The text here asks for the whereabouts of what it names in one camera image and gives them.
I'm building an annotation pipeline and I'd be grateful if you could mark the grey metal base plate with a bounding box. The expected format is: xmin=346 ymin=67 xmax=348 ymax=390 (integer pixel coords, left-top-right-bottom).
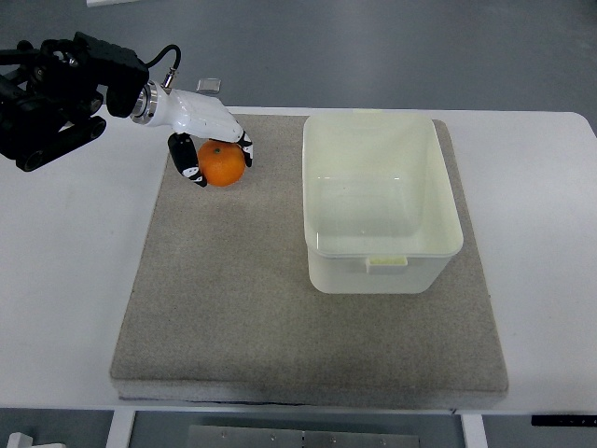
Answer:
xmin=187 ymin=426 xmax=420 ymax=448

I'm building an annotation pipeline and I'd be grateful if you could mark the white object bottom left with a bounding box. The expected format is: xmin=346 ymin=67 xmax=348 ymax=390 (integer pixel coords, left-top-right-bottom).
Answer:
xmin=7 ymin=432 xmax=33 ymax=448

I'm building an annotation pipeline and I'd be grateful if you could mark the orange fruit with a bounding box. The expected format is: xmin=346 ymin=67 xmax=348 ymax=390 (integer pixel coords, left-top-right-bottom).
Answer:
xmin=197 ymin=140 xmax=245 ymax=187

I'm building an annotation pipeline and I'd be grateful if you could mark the white object top edge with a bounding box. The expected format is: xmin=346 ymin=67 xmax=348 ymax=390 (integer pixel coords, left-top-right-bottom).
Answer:
xmin=86 ymin=0 xmax=136 ymax=7

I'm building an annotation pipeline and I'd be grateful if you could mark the black table control panel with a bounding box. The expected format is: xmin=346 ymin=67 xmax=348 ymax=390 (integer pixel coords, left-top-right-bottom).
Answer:
xmin=531 ymin=414 xmax=597 ymax=427

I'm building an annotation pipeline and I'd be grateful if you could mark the white table leg right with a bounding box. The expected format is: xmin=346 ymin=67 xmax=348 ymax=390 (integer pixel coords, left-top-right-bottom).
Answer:
xmin=461 ymin=414 xmax=489 ymax=448

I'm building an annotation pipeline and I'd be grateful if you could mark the white table leg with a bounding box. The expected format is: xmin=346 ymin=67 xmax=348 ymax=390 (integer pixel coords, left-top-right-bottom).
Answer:
xmin=461 ymin=414 xmax=489 ymax=448
xmin=105 ymin=409 xmax=136 ymax=448

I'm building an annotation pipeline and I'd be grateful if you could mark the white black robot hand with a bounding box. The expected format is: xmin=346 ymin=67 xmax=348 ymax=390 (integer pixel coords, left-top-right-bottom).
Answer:
xmin=131 ymin=81 xmax=253 ymax=187

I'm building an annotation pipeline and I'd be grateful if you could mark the grey felt mat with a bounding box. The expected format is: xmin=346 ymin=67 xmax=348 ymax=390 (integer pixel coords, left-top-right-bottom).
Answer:
xmin=110 ymin=115 xmax=508 ymax=409

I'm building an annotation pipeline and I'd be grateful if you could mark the white plastic box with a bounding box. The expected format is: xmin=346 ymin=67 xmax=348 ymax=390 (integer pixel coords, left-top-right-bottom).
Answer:
xmin=302 ymin=111 xmax=464 ymax=294

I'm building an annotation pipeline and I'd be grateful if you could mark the white table leg left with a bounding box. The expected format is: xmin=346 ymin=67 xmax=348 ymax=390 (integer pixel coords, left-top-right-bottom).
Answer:
xmin=105 ymin=409 xmax=136 ymax=448

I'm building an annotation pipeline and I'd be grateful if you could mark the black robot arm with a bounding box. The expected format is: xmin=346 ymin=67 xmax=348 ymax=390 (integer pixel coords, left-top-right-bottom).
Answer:
xmin=1 ymin=33 xmax=181 ymax=172

